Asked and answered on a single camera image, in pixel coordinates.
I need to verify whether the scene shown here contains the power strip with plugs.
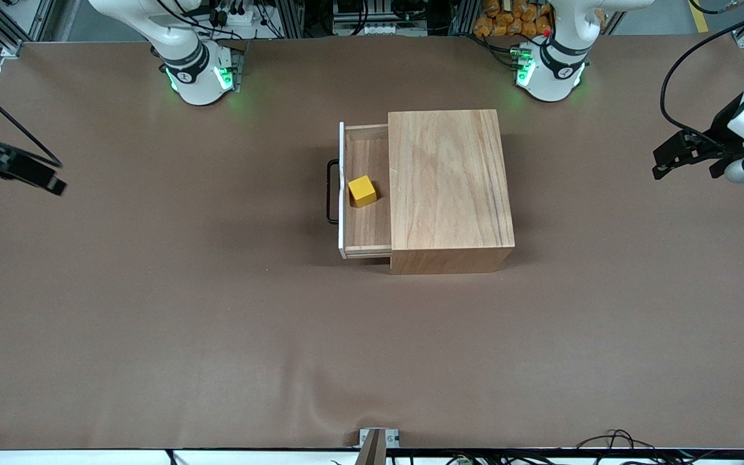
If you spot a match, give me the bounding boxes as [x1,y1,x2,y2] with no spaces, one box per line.
[207,0,247,26]

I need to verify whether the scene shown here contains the wooden cabinet box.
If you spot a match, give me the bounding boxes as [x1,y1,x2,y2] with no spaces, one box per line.
[387,109,516,275]

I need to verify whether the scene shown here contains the yellow cube block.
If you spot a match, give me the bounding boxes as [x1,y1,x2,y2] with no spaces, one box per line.
[348,175,378,208]

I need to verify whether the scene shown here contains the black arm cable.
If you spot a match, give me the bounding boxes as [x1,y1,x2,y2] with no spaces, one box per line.
[660,13,744,140]
[0,72,64,170]

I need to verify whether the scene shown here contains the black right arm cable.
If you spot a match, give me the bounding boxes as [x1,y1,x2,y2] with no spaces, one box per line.
[0,72,64,170]

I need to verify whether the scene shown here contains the black loose cable bundle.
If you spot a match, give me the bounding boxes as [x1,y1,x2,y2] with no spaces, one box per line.
[572,428,744,465]

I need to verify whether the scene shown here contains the black metal drawer handle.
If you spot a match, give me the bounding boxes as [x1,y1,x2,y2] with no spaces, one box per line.
[326,159,342,225]

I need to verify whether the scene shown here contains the orange snack bags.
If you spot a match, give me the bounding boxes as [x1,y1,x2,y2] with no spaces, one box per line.
[474,0,553,37]

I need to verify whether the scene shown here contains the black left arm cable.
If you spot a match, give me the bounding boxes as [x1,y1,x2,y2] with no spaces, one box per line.
[660,13,744,140]

